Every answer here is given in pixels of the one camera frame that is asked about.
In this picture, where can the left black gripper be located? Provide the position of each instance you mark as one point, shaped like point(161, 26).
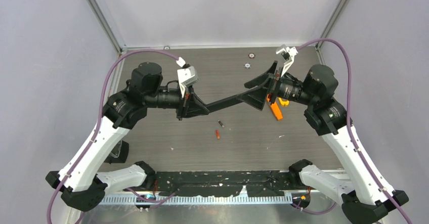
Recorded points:
point(191, 105)

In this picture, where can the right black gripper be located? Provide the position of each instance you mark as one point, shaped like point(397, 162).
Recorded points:
point(256, 96)

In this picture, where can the black remote control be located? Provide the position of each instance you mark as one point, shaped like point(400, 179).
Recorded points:
point(224, 103)

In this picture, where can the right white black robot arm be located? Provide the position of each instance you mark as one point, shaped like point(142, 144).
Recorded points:
point(366, 197)

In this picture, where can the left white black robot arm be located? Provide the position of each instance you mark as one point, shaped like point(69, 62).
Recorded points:
point(80, 182)

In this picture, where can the dark clear plastic box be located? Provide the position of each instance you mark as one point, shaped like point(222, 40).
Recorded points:
point(119, 153)

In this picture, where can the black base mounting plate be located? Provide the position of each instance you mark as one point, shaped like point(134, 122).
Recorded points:
point(257, 183)

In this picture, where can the orange plastic handle tool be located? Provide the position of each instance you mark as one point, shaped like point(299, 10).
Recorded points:
point(275, 109)

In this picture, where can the yellow triangular plastic frame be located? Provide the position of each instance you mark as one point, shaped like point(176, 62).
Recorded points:
point(283, 102)

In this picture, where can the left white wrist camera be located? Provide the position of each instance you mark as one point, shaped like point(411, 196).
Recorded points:
point(186, 77)

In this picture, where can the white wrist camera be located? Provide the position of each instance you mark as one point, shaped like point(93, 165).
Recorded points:
point(288, 54)
point(186, 77)

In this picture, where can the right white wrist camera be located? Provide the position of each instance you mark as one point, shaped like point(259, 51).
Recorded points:
point(288, 54)

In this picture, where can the ribbed aluminium front rail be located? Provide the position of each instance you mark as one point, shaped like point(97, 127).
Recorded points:
point(123, 199)

